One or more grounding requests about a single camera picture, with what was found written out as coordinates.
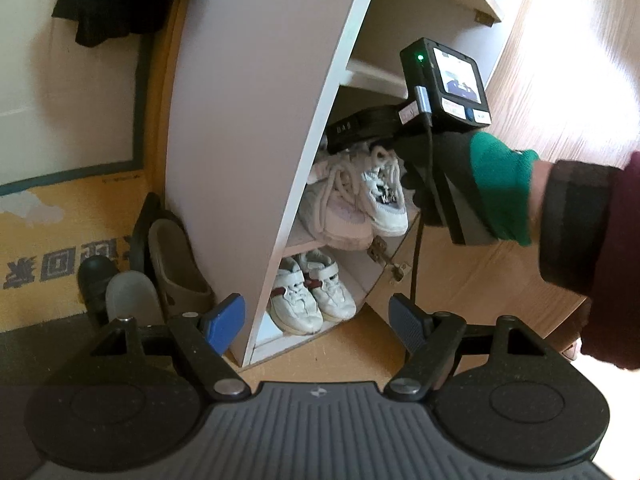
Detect lavender sneaker black print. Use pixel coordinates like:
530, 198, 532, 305
357, 145, 410, 238

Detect person's right hand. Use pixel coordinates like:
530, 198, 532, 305
397, 130, 541, 247

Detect cream door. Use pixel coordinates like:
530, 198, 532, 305
0, 0, 186, 186

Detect grey slipper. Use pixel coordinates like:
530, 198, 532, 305
105, 270, 166, 328

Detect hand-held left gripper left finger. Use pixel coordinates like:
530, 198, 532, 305
87, 294, 251, 403

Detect wooden cabinet door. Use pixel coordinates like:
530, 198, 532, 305
360, 0, 640, 348

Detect printed yellow doormat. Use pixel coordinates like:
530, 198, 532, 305
0, 160, 166, 333

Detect white shoe cabinet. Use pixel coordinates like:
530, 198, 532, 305
165, 0, 503, 373

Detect black shoe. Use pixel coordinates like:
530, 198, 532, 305
76, 255, 121, 328

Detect black hanging cloth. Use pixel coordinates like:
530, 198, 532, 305
50, 0, 211, 48

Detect taupe slipper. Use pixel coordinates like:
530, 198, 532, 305
147, 219, 216, 317

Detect black slipper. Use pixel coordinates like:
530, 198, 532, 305
127, 192, 173, 281

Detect lavender laced sneaker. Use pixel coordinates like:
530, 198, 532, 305
306, 152, 376, 252

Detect cream sneaker maroon stripes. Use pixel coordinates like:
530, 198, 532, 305
295, 249, 357, 322
267, 256, 325, 335

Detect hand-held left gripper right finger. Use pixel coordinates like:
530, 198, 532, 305
382, 294, 551, 403

